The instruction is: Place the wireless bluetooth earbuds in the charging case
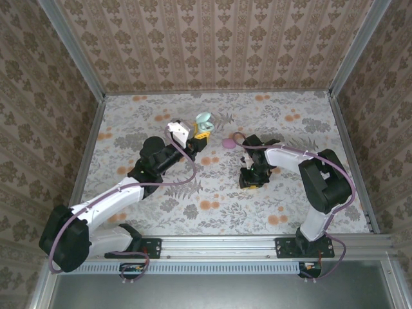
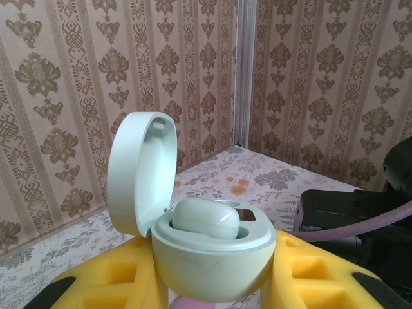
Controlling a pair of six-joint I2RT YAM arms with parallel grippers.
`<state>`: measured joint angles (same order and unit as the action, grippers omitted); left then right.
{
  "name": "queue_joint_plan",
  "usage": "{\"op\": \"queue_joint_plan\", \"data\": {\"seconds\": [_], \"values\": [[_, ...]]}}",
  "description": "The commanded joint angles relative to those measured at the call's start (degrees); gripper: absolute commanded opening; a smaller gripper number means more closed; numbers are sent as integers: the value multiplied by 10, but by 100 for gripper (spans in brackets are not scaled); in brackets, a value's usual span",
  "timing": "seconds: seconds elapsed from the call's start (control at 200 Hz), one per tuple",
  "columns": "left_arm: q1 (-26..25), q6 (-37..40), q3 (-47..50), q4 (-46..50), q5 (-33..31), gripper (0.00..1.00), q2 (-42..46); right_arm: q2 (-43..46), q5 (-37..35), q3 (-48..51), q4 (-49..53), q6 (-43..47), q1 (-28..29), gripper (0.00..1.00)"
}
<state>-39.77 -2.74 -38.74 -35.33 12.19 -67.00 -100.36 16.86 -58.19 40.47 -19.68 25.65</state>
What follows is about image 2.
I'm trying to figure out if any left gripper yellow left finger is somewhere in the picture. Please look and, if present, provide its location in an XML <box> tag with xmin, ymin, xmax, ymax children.
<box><xmin>41</xmin><ymin>236</ymin><xmax>171</xmax><ymax>309</ymax></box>

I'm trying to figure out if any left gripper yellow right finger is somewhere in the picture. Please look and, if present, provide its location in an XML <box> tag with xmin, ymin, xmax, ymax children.
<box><xmin>259</xmin><ymin>229</ymin><xmax>412</xmax><ymax>309</ymax></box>

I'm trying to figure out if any mint green earbud charging case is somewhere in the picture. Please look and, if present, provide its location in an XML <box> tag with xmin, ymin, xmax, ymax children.
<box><xmin>107</xmin><ymin>111</ymin><xmax>277</xmax><ymax>303</ymax></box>

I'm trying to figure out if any mint green wireless earbud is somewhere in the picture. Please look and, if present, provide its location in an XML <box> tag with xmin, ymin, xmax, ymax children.
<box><xmin>169</xmin><ymin>198</ymin><xmax>242</xmax><ymax>241</ymax></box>

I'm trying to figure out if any right aluminium frame post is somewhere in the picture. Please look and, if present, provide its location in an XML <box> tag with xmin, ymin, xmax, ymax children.
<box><xmin>236</xmin><ymin>0</ymin><xmax>258</xmax><ymax>148</ymax></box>

